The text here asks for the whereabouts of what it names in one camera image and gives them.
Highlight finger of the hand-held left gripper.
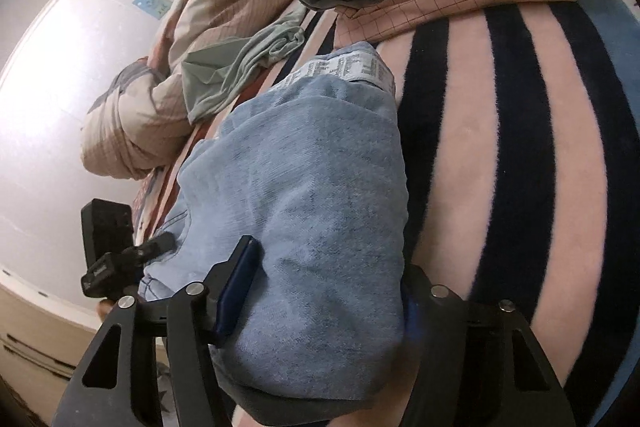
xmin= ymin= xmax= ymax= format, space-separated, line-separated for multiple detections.
xmin=131 ymin=233 xmax=174 ymax=265

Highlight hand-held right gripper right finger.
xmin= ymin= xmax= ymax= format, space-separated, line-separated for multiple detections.
xmin=400 ymin=267 xmax=568 ymax=427

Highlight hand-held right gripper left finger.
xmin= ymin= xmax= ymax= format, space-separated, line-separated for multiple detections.
xmin=52 ymin=236 xmax=261 ymax=427

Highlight light blue denim pants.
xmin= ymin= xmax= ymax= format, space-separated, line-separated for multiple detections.
xmin=142 ymin=41 xmax=413 ymax=418

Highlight pink checked quilt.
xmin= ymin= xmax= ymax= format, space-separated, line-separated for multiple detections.
xmin=82 ymin=0 xmax=341 ymax=180

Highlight beige wooden cabinet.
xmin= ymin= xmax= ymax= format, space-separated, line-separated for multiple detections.
xmin=0 ymin=277 xmax=108 ymax=383

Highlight striped fleece blanket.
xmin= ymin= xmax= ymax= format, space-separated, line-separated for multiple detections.
xmin=135 ymin=0 xmax=640 ymax=427

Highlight grey-green shirt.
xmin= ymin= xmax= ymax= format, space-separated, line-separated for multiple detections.
xmin=180 ymin=14 xmax=307 ymax=125

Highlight light blue wall poster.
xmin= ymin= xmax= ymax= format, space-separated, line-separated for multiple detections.
xmin=131 ymin=0 xmax=170 ymax=18

